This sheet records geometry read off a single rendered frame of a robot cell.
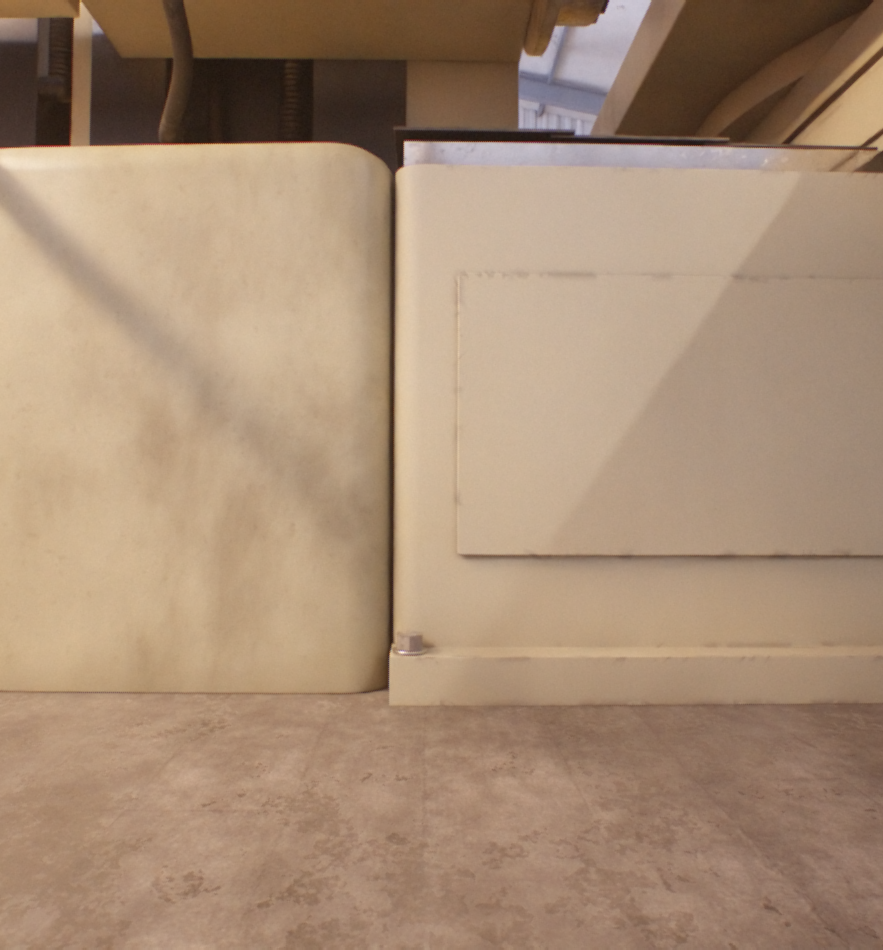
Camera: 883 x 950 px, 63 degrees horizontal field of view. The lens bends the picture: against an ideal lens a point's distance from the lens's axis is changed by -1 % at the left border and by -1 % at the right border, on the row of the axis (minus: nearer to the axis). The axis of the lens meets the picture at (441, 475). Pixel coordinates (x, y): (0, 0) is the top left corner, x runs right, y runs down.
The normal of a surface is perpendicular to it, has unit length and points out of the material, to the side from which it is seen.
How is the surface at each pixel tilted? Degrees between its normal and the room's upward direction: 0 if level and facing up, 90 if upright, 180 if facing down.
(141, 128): 90
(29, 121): 90
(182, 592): 90
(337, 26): 180
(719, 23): 180
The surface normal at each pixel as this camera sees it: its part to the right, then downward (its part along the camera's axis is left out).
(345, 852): 0.00, -1.00
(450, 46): 0.00, 1.00
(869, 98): -1.00, 0.00
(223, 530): 0.02, -0.01
